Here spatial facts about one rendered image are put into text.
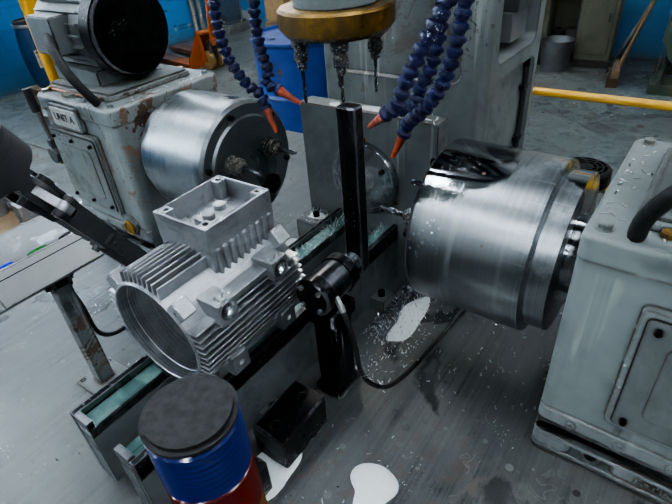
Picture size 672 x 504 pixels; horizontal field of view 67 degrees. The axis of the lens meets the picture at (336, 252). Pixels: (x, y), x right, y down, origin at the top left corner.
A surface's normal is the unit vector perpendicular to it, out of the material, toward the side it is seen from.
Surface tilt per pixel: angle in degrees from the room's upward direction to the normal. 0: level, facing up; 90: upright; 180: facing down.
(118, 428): 90
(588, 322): 89
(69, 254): 57
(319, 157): 90
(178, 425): 0
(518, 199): 36
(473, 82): 90
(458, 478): 0
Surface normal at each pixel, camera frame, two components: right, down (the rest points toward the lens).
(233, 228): 0.82, 0.28
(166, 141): -0.54, 0.00
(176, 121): -0.40, -0.37
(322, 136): -0.58, 0.50
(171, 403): -0.07, -0.82
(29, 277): 0.64, -0.20
